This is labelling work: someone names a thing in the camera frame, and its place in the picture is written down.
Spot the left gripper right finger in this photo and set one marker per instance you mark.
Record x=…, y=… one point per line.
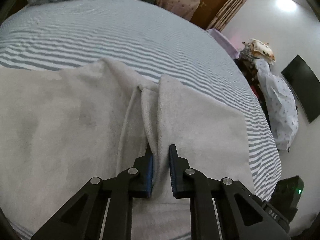
x=223, y=209

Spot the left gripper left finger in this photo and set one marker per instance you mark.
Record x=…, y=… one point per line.
x=102, y=209

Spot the beige fleece pants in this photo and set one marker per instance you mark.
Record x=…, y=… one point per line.
x=60, y=129

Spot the white dotted fabric bag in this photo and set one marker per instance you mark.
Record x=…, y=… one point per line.
x=281, y=106

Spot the lilac folded cloth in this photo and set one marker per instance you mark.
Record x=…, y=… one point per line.
x=225, y=43

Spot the floral pillow stack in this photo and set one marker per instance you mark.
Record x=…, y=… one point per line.
x=258, y=50

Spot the grey white striped bedsheet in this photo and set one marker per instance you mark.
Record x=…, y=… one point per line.
x=152, y=42

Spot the striped brown side curtain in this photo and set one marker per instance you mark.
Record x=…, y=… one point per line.
x=225, y=14

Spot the brown wooden door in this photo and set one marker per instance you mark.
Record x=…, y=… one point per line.
x=206, y=11

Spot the black wall television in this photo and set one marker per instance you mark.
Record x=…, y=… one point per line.
x=305, y=85

